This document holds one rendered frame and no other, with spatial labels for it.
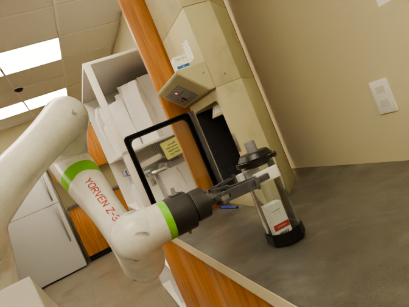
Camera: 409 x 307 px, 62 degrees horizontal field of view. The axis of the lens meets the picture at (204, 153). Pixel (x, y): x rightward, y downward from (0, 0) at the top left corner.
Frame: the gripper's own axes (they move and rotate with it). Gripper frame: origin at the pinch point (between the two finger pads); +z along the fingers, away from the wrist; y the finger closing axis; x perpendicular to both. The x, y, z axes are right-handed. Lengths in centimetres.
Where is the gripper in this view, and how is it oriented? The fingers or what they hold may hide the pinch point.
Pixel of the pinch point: (260, 173)
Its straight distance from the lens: 89.2
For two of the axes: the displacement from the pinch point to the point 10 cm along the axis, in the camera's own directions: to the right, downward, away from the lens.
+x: 3.8, 9.2, 0.6
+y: -3.3, 0.8, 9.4
